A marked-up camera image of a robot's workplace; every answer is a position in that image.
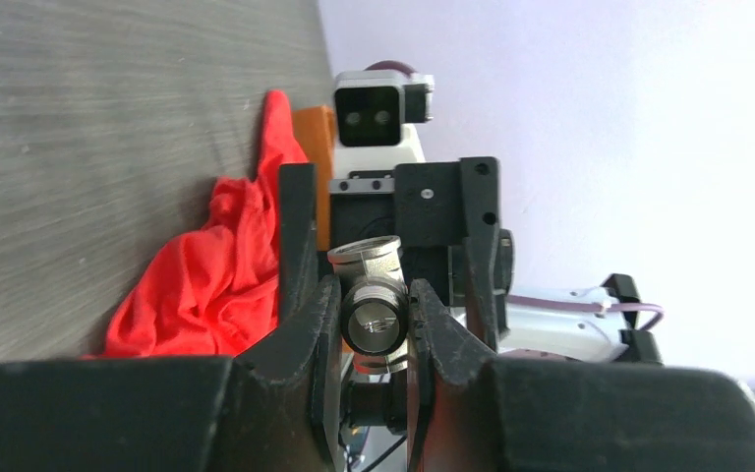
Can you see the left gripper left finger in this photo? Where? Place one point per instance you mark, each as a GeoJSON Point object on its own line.
{"type": "Point", "coordinates": [273, 408]}

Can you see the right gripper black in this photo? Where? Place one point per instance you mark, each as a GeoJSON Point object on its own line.
{"type": "Point", "coordinates": [446, 215]}

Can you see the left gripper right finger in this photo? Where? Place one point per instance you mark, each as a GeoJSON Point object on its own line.
{"type": "Point", "coordinates": [470, 409]}

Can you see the silver metal pipe fitting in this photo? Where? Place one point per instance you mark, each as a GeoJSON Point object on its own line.
{"type": "Point", "coordinates": [374, 311]}

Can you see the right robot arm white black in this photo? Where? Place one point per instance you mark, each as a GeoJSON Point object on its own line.
{"type": "Point", "coordinates": [606, 323]}

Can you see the orange compartment tray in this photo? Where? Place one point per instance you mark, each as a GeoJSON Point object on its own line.
{"type": "Point", "coordinates": [315, 131]}

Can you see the red cloth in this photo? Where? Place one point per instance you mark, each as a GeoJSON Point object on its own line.
{"type": "Point", "coordinates": [213, 291]}

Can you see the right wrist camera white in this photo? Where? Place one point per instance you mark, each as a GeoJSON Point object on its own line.
{"type": "Point", "coordinates": [377, 111]}

